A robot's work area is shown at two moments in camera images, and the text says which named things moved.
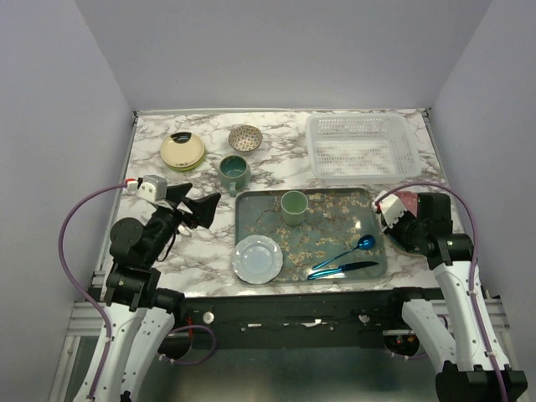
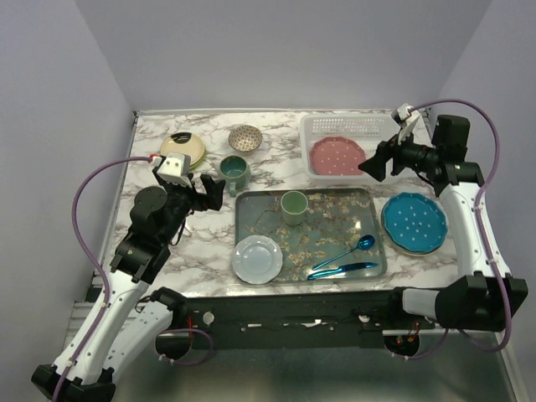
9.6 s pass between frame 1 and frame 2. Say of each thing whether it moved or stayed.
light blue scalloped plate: stayed
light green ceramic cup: stayed
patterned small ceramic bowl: stayed
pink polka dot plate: moved
